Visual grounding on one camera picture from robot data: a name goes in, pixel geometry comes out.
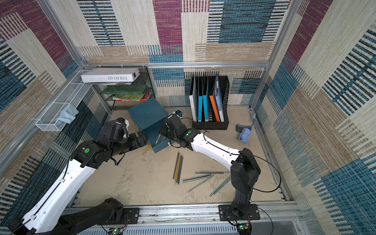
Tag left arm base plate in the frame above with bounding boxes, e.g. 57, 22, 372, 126
97, 208, 140, 225

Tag white wire basket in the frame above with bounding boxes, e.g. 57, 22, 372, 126
35, 82, 91, 132

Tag teal pencil diagonal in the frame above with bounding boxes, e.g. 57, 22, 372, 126
186, 174, 213, 194

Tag white FOLIO box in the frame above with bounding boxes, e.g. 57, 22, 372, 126
81, 68, 140, 83

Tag teal drawer cabinet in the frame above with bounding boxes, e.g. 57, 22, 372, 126
127, 98, 177, 153

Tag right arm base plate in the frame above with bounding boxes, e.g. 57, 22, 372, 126
218, 204, 260, 221

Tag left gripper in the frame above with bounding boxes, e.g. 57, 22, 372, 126
110, 129, 149, 157

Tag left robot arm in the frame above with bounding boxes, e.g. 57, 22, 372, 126
8, 118, 148, 235

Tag black mesh file organizer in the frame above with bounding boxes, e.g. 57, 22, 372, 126
188, 75, 230, 130

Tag yellow pencil bundle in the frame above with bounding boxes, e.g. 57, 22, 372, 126
173, 151, 181, 186

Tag light blue cloth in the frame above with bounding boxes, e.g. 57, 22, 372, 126
56, 104, 79, 126

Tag dark pencil pair angled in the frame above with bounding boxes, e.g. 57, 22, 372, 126
179, 174, 212, 184

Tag blue white stapler device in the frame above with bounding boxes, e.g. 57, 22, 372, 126
236, 115, 256, 144

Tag black wire shelf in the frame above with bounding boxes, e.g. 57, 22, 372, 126
93, 67, 156, 111

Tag green book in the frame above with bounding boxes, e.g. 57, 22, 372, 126
101, 85, 146, 95

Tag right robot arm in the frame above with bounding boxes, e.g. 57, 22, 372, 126
160, 113, 261, 220

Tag teal pencil pair right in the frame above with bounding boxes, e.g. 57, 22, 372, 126
210, 176, 231, 197

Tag orange folder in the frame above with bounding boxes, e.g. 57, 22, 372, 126
210, 94, 221, 122

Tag teal drawer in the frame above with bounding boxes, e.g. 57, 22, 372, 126
143, 119, 169, 153

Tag teal folder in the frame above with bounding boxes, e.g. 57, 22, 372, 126
197, 77, 210, 122

